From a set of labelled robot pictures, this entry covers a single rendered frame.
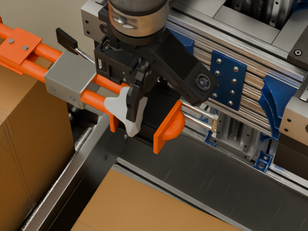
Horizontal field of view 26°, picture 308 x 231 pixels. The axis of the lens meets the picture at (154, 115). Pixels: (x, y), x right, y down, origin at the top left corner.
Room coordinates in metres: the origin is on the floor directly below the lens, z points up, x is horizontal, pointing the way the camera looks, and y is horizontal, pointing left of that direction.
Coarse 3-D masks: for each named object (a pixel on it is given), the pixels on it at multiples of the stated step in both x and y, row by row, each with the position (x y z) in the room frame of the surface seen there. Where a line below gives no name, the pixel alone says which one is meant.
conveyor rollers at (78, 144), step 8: (72, 120) 1.02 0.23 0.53; (88, 128) 0.99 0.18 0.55; (80, 136) 0.96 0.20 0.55; (88, 136) 0.96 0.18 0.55; (80, 144) 0.93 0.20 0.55; (64, 168) 0.86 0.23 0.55; (48, 192) 0.79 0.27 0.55; (40, 200) 0.77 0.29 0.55; (32, 216) 0.72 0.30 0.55; (24, 224) 0.70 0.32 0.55
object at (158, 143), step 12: (156, 96) 0.58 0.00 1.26; (168, 96) 0.58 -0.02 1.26; (144, 108) 0.56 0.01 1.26; (156, 108) 0.56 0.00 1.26; (168, 108) 0.56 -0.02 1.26; (180, 108) 0.57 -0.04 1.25; (144, 120) 0.54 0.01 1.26; (156, 120) 0.54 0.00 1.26; (168, 120) 0.54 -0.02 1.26; (144, 132) 0.54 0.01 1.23; (156, 132) 0.52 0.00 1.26; (156, 144) 0.51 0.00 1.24
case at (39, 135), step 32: (0, 96) 0.81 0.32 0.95; (32, 96) 0.82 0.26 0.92; (0, 128) 0.73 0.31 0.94; (32, 128) 0.80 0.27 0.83; (64, 128) 0.89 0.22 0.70; (0, 160) 0.71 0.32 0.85; (32, 160) 0.78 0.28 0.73; (64, 160) 0.87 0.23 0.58; (0, 192) 0.68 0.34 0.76; (32, 192) 0.76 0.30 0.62; (0, 224) 0.65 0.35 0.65
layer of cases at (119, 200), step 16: (112, 176) 0.84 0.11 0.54; (96, 192) 0.79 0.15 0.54; (112, 192) 0.79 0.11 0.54; (128, 192) 0.79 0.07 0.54; (144, 192) 0.79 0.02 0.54; (160, 192) 0.79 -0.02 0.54; (96, 208) 0.75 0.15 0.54; (112, 208) 0.75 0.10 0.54; (128, 208) 0.75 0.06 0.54; (144, 208) 0.75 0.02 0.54; (160, 208) 0.75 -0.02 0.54; (176, 208) 0.75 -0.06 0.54; (192, 208) 0.75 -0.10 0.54; (80, 224) 0.71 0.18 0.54; (96, 224) 0.71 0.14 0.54; (112, 224) 0.71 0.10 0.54; (128, 224) 0.71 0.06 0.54; (144, 224) 0.71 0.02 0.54; (160, 224) 0.71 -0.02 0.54; (176, 224) 0.71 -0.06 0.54; (192, 224) 0.71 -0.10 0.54; (208, 224) 0.71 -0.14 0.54; (224, 224) 0.71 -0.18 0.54
